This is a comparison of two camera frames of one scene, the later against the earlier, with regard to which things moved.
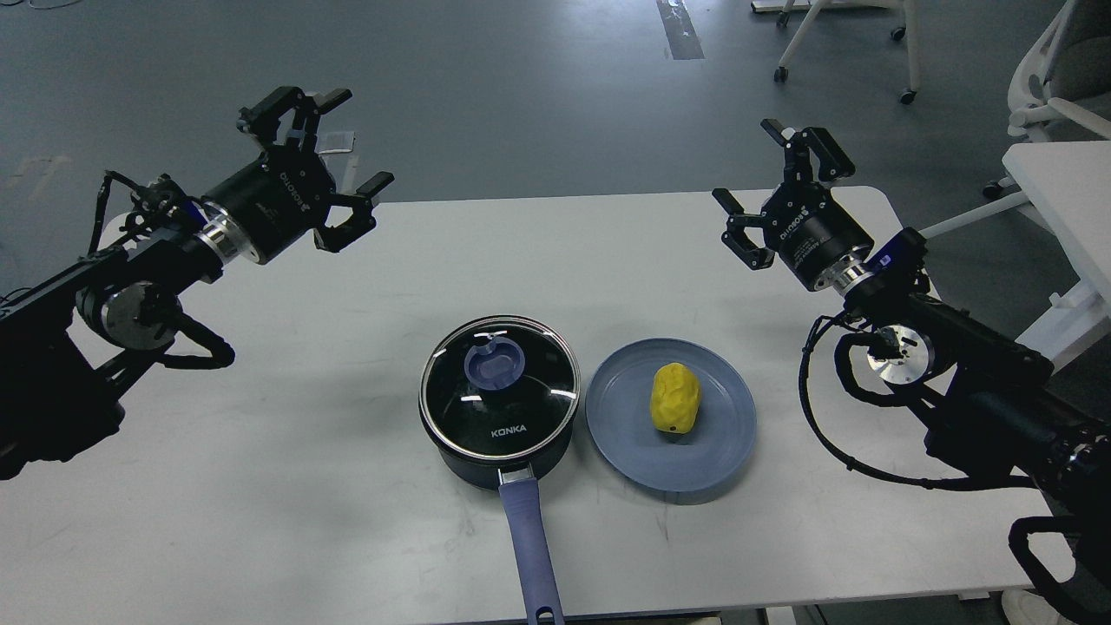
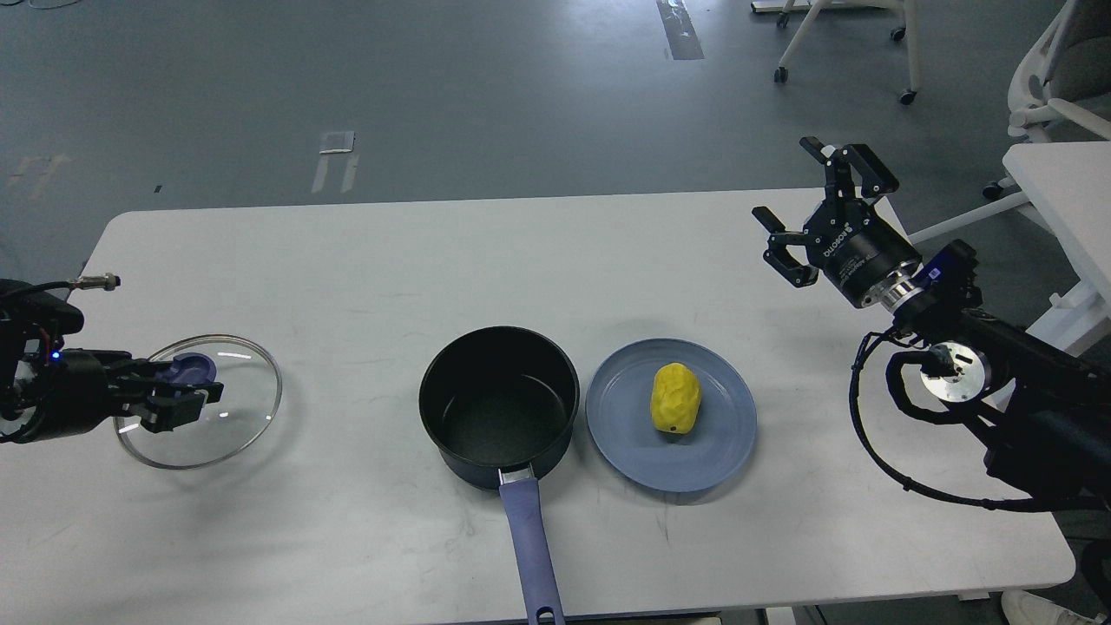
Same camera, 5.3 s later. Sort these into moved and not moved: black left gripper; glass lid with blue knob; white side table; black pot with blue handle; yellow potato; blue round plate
Moved: glass lid with blue knob; black left gripper
Not moved: yellow potato; blue round plate; white side table; black pot with blue handle
